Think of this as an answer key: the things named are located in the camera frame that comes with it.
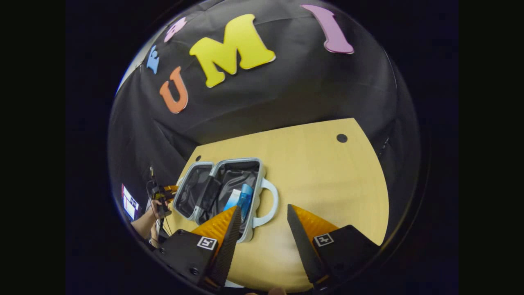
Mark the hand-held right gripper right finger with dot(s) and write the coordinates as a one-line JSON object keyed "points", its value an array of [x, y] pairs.
{"points": [[303, 246]]}

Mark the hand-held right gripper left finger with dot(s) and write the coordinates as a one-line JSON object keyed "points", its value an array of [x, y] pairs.
{"points": [[229, 246]]}

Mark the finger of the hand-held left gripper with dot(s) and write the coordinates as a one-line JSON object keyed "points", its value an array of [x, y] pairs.
{"points": [[172, 189]]}

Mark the pale blue skin care tube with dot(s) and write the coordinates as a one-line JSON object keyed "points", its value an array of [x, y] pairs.
{"points": [[232, 200]]}

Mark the blue capped clear bottle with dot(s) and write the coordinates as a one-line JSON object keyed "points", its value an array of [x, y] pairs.
{"points": [[245, 200]]}

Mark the small light blue suitcase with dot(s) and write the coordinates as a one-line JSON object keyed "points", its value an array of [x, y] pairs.
{"points": [[229, 178]]}

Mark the computer screen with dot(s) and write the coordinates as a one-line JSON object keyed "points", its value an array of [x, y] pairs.
{"points": [[130, 203]]}

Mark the black backdrop cloth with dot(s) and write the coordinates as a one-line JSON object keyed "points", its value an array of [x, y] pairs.
{"points": [[286, 90]]}

